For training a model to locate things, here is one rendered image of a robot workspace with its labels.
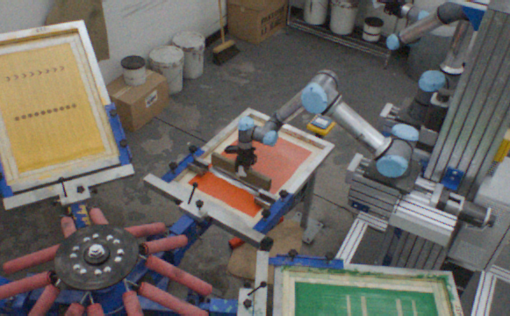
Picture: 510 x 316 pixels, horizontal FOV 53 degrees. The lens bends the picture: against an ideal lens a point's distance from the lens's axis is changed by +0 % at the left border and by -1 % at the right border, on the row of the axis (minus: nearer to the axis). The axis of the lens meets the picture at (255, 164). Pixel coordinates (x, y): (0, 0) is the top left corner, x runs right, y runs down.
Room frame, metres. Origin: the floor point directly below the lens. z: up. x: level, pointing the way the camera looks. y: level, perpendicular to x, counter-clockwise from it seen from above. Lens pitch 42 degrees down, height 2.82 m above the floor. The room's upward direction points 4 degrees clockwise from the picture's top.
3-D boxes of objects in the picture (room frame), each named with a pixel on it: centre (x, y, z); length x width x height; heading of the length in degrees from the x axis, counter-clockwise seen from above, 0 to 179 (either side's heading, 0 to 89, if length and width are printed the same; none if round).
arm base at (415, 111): (2.20, -0.85, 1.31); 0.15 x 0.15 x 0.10
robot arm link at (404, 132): (1.75, -0.63, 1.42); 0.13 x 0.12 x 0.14; 156
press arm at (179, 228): (1.54, 0.30, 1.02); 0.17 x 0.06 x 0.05; 149
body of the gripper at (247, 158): (1.91, 0.05, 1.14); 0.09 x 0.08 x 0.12; 59
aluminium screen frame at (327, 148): (2.03, 0.01, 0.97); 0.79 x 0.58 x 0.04; 149
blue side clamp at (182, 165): (1.96, 0.37, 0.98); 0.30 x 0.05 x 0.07; 149
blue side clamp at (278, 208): (1.68, -0.11, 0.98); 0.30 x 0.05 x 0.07; 149
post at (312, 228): (2.45, -0.38, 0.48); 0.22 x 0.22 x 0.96; 59
